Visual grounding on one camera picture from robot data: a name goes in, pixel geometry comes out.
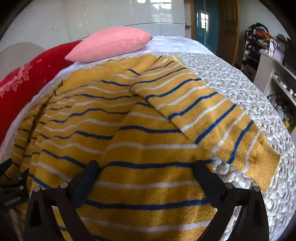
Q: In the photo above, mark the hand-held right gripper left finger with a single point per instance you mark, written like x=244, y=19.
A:
x=86, y=179

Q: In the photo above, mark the red pillow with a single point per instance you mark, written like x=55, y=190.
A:
x=30, y=78

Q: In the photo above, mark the white shelf unit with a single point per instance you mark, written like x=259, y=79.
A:
x=277, y=78

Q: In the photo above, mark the wooden door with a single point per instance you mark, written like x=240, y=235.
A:
x=229, y=27

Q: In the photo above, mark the yellow striped sweater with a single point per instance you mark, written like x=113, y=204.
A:
x=129, y=143

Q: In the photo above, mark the teal door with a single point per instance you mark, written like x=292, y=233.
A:
x=205, y=22

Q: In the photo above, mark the pink pillow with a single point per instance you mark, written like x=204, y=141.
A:
x=111, y=44

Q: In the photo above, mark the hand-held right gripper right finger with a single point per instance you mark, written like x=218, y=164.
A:
x=208, y=179

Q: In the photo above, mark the beige headboard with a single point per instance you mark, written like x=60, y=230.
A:
x=16, y=49

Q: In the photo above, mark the grey patterned blanket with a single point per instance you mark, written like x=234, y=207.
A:
x=242, y=97

